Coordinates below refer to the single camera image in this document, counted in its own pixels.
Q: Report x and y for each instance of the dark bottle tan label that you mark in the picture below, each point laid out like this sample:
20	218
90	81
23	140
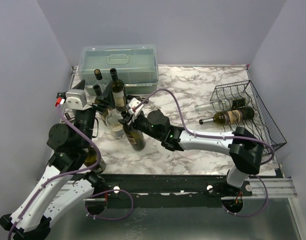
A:
135	138

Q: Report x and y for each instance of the dark bottle beige label back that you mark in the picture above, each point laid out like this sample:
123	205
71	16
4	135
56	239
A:
118	90

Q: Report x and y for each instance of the clear glass bottle standing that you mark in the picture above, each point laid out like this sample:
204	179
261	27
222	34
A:
112	121

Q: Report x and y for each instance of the translucent green plastic storage box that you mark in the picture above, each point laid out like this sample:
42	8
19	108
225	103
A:
136	66

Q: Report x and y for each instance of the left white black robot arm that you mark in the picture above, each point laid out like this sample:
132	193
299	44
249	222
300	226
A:
72	172

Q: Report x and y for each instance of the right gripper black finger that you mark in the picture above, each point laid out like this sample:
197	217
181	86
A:
126	116
124	123

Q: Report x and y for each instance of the black T-shaped corkscrew tool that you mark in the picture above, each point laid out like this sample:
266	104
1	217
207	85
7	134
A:
140	99

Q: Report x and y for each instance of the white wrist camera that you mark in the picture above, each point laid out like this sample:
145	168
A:
134	109
74	99

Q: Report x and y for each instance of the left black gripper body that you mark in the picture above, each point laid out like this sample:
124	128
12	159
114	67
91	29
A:
86	121

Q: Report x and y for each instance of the dark wine bottle maroon label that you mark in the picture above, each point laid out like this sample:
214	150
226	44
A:
230	116

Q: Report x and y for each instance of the dark capped bottle rear left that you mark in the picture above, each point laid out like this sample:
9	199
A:
98	75

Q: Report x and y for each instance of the dark bottle front left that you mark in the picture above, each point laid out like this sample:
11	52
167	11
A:
91	159

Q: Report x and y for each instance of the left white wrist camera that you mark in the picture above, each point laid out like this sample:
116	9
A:
74	99

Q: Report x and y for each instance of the clear bottle in rack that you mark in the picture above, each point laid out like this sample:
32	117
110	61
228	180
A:
212	105

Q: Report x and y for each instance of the metal T-shaped bracket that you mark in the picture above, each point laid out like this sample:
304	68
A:
69	118

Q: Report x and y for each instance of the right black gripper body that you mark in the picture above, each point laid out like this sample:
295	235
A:
127	118

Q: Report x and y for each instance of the dark bottle back left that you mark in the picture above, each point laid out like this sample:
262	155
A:
97	91

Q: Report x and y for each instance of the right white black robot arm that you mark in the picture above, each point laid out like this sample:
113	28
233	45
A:
243	147

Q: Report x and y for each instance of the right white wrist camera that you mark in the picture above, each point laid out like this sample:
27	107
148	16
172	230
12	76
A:
134	109

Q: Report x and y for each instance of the black wire wine rack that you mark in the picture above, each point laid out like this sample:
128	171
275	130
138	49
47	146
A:
262	125

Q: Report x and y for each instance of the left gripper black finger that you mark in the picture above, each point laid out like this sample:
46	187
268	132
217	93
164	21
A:
106	99
80	85

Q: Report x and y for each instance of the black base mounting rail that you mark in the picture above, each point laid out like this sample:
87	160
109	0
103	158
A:
169	191

